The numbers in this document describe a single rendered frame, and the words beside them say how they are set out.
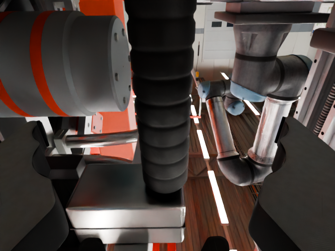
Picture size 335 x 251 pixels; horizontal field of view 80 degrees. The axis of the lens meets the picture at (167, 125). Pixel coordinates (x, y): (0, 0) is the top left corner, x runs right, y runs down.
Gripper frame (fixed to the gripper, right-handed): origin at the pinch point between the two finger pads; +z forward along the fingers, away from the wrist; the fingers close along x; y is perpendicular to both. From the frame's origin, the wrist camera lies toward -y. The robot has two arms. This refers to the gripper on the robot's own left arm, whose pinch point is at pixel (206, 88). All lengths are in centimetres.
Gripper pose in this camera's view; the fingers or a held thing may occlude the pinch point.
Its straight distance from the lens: 131.2
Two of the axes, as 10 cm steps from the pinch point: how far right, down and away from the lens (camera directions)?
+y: 1.2, -8.7, -4.9
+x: -9.6, 0.3, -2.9
